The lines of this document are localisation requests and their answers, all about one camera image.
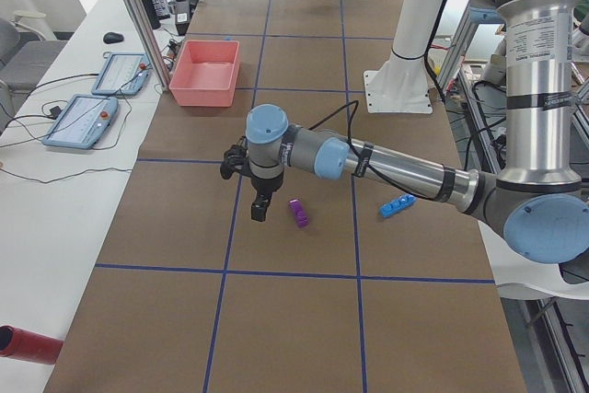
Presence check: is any near blue teach pendant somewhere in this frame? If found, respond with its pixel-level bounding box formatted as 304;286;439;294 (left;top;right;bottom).
41;94;119;150

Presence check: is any white curved chair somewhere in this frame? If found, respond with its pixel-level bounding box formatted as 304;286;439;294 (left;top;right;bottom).
494;266;588;301

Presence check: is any aluminium frame post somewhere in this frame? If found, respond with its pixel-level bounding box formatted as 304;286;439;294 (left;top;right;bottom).
123;0;170;92

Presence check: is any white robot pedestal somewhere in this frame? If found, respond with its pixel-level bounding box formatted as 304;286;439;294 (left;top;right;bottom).
364;0;444;114

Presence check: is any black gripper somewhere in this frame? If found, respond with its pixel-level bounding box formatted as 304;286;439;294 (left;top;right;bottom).
250;176;282;222

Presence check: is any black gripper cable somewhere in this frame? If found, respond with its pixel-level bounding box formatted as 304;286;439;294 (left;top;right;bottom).
306;98;443;203

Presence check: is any blue teach pendant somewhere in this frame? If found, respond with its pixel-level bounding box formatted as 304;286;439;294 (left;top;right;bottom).
91;52;151;96
41;94;119;150

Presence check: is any long blue four-stud block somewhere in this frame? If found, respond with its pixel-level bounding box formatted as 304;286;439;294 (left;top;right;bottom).
378;194;417;218

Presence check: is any purple block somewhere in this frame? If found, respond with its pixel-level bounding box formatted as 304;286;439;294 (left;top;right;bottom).
288;199;309;228

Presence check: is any far blue teach pendant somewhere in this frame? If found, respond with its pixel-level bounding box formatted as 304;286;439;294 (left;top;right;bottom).
91;52;151;96

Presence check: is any pink plastic box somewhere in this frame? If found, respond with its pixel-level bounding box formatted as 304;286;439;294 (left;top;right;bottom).
169;40;240;108

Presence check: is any red cylinder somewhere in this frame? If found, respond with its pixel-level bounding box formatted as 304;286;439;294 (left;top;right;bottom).
1;325;64;364

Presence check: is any black computer mouse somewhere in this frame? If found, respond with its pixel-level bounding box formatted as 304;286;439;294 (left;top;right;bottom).
103;31;124;44

